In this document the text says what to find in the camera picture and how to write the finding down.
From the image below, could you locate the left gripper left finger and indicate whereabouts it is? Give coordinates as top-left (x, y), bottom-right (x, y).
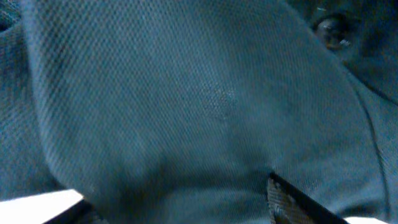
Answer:
top-left (44, 200), bottom-right (100, 224)

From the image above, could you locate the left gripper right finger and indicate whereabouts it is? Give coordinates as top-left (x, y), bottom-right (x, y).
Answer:
top-left (267, 173), bottom-right (348, 224)

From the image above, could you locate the black polo shirt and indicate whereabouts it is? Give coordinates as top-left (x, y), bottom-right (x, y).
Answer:
top-left (1, 0), bottom-right (397, 223)

